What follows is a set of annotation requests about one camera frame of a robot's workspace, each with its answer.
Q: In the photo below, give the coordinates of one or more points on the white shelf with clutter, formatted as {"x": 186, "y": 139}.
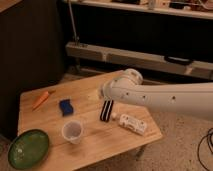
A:
{"x": 150, "y": 8}

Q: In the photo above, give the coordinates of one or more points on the blue eraser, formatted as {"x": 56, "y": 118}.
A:
{"x": 66, "y": 107}

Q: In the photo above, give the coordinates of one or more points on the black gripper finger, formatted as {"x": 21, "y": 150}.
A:
{"x": 103, "y": 110}
{"x": 108, "y": 114}

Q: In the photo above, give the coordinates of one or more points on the metal pole stand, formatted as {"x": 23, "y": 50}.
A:
{"x": 75, "y": 36}

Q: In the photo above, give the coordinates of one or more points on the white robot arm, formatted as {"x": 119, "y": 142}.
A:
{"x": 195, "y": 99}

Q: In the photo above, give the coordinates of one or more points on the orange carrot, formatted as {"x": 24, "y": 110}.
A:
{"x": 44, "y": 96}

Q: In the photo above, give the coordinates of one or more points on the green plate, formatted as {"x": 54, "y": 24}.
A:
{"x": 28, "y": 149}

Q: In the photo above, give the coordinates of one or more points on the small white ball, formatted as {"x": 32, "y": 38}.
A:
{"x": 114, "y": 116}

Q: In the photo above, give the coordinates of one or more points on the translucent white cup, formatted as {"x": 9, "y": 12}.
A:
{"x": 73, "y": 131}

